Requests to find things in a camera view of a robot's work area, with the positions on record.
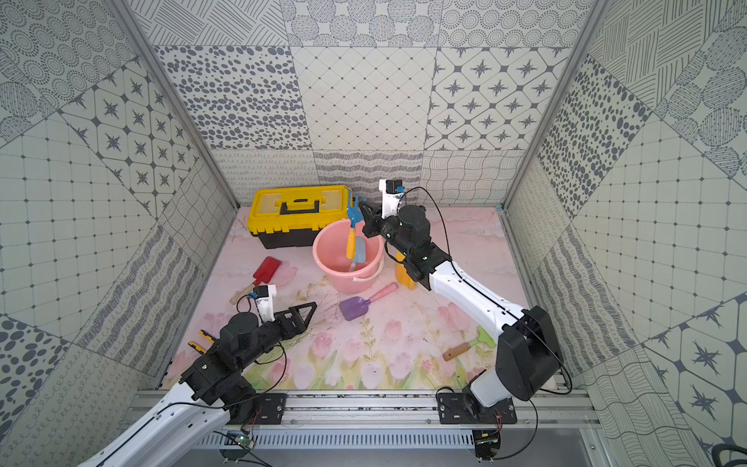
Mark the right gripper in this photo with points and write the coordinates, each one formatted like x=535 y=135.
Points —
x=373 y=211

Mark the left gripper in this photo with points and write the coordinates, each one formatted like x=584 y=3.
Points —
x=280 y=325

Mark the blue rake yellow handle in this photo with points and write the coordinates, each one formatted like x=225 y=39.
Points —
x=354 y=221

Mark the purple shovel pink handle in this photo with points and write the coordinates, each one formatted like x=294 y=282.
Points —
x=356 y=307

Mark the pink plastic bucket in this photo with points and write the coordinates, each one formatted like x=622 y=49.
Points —
x=329 y=253

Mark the red shovel wooden handle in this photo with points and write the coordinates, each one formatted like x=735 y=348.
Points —
x=263 y=275

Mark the light blue trowel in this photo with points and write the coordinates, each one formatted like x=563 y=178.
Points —
x=359 y=254

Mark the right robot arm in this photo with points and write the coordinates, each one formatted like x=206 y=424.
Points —
x=527 y=348

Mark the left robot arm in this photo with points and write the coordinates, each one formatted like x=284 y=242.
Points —
x=209 y=394

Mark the yellow toy watering can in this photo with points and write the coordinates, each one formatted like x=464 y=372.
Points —
x=404 y=274

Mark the yellow black toolbox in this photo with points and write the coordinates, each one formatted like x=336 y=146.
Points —
x=293 y=217

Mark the floral pink table mat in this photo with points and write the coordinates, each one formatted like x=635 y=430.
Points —
x=386 y=335

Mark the yellow black pliers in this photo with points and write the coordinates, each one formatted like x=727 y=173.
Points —
x=200 y=341

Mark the left controller board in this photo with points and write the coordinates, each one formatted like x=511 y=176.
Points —
x=236 y=446

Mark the controller board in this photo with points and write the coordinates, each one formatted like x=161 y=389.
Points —
x=487 y=444
x=236 y=446

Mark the right controller board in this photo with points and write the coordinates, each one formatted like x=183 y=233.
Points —
x=487 y=444

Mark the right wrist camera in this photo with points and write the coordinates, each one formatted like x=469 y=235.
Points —
x=392 y=191

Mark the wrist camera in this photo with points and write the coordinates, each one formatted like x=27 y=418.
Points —
x=264 y=300
x=392 y=191

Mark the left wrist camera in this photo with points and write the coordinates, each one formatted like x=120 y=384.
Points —
x=264 y=300

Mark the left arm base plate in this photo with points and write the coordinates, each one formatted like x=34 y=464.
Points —
x=262 y=409

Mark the green rake wooden handle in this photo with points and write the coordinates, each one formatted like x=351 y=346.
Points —
x=483 y=337

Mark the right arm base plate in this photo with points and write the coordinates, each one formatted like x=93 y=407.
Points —
x=458 y=408

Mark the aluminium mounting rail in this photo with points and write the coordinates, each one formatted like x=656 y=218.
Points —
x=362 y=409

